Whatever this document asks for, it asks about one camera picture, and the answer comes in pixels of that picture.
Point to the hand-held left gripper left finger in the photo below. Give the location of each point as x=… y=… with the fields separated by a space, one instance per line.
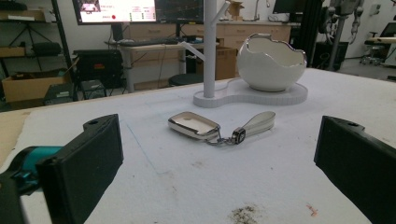
x=77 y=165

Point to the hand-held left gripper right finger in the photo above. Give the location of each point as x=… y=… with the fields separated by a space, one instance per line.
x=358 y=161

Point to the white eggshell-shaped bowl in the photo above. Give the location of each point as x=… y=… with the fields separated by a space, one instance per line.
x=269 y=63

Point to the white tree-shaped key stand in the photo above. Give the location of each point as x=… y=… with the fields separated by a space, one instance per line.
x=218 y=90

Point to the open cardboard box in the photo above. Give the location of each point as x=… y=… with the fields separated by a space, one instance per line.
x=31 y=88

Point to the black equipment case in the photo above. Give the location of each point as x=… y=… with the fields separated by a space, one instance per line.
x=98 y=67

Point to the black metal shelf rack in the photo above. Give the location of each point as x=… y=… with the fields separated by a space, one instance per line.
x=31 y=46

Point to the white standing desk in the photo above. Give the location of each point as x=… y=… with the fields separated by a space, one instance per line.
x=149 y=59

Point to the black round stool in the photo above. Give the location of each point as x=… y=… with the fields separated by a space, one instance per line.
x=186 y=79

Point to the white felt table mat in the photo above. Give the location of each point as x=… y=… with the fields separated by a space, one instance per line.
x=218 y=155

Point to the black tall cabinet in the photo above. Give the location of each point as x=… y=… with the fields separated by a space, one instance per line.
x=306 y=31

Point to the grey humanoid robot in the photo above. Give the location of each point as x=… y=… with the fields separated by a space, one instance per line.
x=342 y=18

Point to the black keyboard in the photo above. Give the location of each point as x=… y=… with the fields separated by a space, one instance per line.
x=152 y=41

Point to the computer monitor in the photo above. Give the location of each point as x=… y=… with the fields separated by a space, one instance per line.
x=124 y=11

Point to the brown cardboard box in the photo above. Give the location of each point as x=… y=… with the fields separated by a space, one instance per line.
x=224 y=62

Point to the wooden cabinet row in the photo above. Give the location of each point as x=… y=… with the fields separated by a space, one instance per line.
x=224 y=31

